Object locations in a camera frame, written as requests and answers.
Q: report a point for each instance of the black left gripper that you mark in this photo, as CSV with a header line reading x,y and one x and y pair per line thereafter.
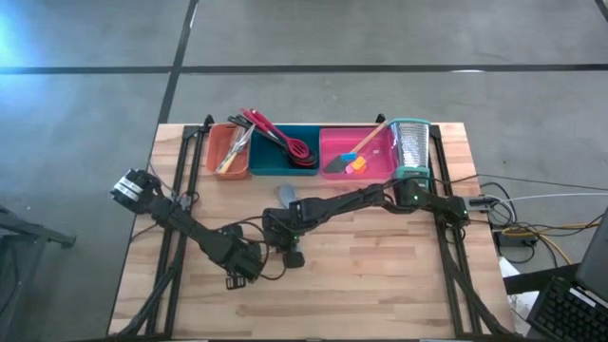
x,y
244,261

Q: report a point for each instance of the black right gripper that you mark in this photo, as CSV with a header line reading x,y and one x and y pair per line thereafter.
x,y
280,230

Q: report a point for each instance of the grey silicone spoon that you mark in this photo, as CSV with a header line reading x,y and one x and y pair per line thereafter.
x,y
286,192

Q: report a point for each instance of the black slotted spoon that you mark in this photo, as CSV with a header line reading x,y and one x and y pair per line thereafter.
x,y
304,163

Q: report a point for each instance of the red silicone slotted spoon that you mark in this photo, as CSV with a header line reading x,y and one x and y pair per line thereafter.
x,y
299,148

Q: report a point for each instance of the slim steel knife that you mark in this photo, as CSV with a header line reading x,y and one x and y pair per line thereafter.
x,y
237,138

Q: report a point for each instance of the red ladle with steel shaft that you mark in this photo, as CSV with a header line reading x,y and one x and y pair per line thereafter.
x,y
244,114

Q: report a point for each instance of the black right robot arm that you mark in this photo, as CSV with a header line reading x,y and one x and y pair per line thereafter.
x,y
351,202

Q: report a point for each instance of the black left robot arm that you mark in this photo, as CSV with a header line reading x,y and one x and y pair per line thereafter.
x,y
190,228

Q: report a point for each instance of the blue plastic bin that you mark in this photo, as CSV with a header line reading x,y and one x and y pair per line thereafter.
x,y
266,161

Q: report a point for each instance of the pink plastic bin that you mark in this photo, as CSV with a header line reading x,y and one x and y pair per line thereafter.
x,y
332,142

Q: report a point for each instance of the orange plastic bin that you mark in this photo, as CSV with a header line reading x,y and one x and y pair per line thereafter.
x,y
212,152

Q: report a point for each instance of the teal-framed steel grater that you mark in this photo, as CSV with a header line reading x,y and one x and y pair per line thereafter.
x,y
411,147

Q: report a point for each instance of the black metal furniture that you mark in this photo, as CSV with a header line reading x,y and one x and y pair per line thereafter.
x,y
28,230

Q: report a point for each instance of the black power box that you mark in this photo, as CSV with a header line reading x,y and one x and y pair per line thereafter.
x,y
510,240

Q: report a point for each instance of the white paper sheet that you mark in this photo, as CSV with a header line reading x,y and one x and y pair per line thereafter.
x,y
522,304

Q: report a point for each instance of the black desk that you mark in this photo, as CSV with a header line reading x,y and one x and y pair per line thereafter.
x,y
532,282

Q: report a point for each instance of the black keyboard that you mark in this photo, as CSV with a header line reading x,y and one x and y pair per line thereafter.
x,y
565,313

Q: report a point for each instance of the dark laptop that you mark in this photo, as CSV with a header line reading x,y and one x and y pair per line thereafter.
x,y
596,266

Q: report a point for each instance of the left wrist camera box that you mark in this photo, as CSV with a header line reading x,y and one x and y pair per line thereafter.
x,y
231,233

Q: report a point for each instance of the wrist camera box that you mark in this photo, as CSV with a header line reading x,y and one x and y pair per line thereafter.
x,y
293,259
231,233

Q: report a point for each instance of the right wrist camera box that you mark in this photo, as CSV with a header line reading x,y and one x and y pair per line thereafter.
x,y
293,259

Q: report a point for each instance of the black aluminium rail frame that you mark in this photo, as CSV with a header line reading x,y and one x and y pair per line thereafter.
x,y
436,157
181,161

